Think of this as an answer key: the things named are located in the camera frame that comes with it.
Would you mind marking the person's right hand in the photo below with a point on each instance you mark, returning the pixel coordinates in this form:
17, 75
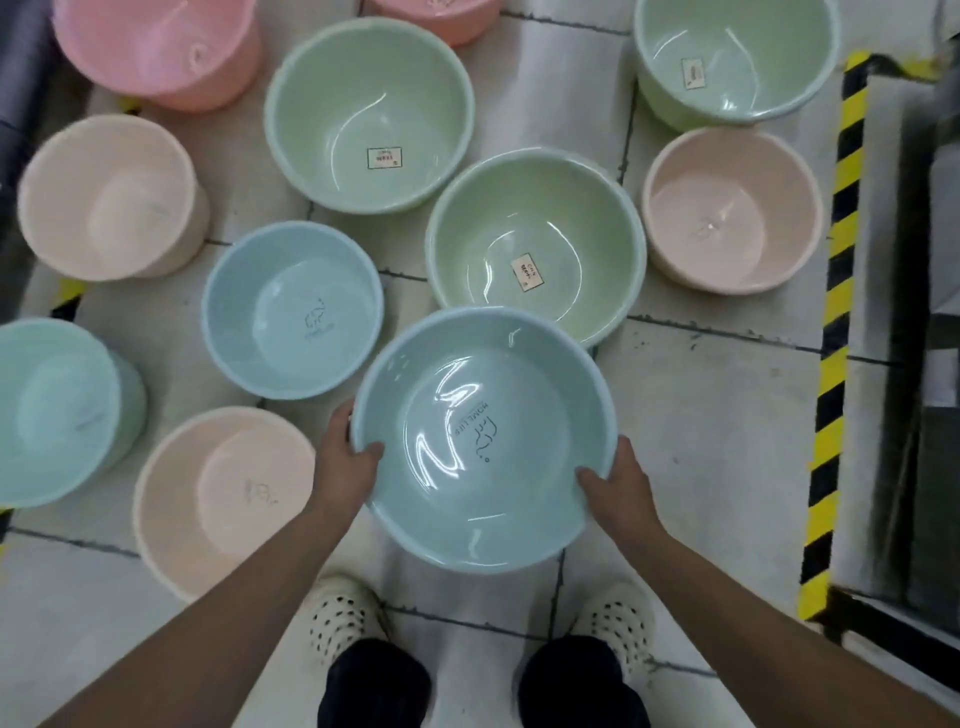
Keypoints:
622, 502

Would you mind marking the person's left hand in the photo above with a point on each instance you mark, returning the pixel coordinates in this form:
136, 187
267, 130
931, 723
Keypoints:
345, 476

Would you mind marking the wide teal elephant-print basin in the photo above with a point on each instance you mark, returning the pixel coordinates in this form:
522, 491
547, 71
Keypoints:
525, 510

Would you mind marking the deep teal elephant-print basin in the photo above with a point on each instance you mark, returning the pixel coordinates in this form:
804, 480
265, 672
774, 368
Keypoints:
45, 450
247, 300

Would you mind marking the mint green labelled basin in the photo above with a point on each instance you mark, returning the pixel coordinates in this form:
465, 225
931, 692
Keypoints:
585, 225
322, 90
765, 45

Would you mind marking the person's right forearm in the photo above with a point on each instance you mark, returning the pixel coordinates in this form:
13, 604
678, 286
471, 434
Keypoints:
765, 637

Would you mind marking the person's left forearm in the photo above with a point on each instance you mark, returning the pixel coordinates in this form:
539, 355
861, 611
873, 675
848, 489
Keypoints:
195, 645

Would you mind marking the person's right cream clog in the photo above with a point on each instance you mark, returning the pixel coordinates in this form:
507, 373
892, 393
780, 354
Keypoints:
619, 622

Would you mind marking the person's cream clog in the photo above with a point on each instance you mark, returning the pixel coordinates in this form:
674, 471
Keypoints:
341, 615
619, 622

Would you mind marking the person's left cream clog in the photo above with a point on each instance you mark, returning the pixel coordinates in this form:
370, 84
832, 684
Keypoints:
341, 615

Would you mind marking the dark pinstriped trousers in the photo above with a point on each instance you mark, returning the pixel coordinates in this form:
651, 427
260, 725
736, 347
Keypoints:
375, 690

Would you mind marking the yellow black hazard tape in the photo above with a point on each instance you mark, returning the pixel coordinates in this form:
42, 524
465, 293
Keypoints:
838, 304

